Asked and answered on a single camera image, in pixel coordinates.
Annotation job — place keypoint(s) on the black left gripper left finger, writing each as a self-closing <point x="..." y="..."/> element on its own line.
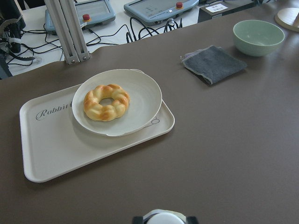
<point x="138" y="219"/>

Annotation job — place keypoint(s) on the braided ring bread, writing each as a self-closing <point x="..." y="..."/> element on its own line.
<point x="106" y="102"/>

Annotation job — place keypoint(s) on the grey folded cloth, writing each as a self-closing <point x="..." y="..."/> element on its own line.
<point x="213" y="64"/>

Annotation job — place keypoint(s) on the black power box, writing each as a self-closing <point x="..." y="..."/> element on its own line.
<point x="223" y="8"/>

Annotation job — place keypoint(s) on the teach pendant left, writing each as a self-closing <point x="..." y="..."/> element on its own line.
<point x="90" y="13"/>

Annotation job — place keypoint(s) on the teach pendant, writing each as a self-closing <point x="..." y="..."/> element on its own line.
<point x="90" y="13"/>
<point x="155" y="11"/>

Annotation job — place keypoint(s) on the tea bottle rack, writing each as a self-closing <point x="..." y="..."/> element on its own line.
<point x="159" y="216"/>

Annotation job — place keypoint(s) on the cream serving tray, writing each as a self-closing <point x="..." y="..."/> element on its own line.
<point x="54" y="143"/>

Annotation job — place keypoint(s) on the teach pendant right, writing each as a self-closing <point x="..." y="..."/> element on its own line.
<point x="155" y="11"/>

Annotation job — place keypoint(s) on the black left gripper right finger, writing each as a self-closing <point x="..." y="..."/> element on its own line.
<point x="191" y="219"/>

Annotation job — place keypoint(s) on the round wooden lid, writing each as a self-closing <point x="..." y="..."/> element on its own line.
<point x="288" y="18"/>

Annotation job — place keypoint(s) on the green bowl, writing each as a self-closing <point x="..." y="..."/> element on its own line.
<point x="256" y="37"/>

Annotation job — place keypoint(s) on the aluminium camera post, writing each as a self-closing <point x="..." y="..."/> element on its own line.
<point x="67" y="30"/>

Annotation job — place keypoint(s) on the white round plate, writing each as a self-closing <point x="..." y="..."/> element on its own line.
<point x="145" y="102"/>

